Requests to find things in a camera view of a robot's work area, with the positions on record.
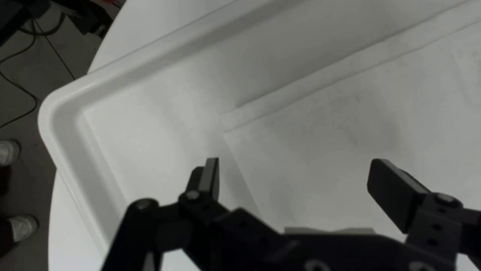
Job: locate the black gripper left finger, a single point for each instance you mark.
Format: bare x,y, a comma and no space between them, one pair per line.
209,180

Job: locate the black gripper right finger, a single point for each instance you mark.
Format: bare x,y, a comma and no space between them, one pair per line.
395,192

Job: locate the white towel with red stripes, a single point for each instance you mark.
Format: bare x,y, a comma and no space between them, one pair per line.
350,125

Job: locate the large white plastic tray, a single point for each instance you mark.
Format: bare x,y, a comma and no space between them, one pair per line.
150,129

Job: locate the white shoe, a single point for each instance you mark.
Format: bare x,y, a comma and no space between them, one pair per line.
24,227
7,152

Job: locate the black equipment on floor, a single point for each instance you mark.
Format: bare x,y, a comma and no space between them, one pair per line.
84,15

